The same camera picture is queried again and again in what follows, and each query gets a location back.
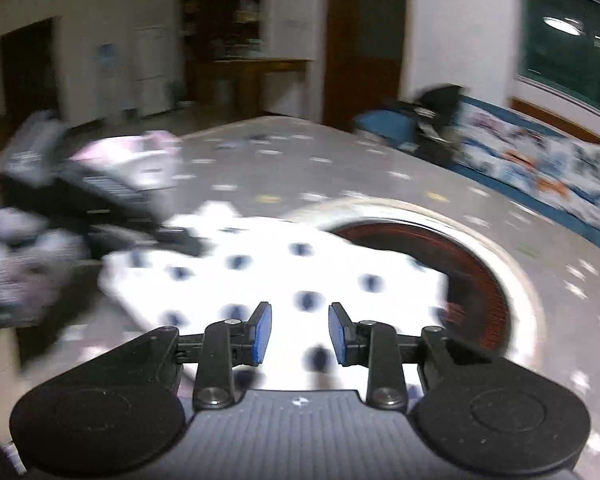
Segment round hole in table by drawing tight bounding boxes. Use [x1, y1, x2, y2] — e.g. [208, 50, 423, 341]
[330, 222, 513, 356]

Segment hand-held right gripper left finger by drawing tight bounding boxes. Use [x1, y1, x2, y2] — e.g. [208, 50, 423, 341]
[130, 302, 272, 409]

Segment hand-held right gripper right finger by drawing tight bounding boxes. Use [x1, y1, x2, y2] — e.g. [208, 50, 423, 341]
[328, 302, 468, 409]

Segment green framed window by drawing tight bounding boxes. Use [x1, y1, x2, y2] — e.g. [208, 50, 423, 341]
[512, 0, 600, 126]

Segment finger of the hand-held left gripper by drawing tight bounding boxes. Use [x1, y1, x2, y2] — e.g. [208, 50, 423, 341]
[87, 222, 211, 261]

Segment dark wooden shelf cabinet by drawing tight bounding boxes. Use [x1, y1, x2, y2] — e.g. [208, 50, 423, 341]
[180, 0, 271, 111]

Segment black jacket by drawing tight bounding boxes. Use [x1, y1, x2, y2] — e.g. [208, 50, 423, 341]
[390, 84, 463, 168]

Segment grey star tablecloth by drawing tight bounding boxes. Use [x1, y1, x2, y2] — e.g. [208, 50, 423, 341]
[10, 115, 600, 480]

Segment white tall cabinet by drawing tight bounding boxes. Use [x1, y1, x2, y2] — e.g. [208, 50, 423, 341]
[132, 25, 176, 117]

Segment blue sofa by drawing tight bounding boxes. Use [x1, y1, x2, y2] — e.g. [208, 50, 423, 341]
[352, 95, 600, 251]

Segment white polka dot pants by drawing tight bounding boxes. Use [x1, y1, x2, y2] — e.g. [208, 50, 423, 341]
[100, 200, 453, 396]

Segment wooden side table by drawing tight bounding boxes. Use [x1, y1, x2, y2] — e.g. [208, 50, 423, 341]
[200, 57, 315, 118]

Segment brown wooden door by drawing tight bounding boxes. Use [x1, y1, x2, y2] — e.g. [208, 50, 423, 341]
[322, 0, 411, 126]

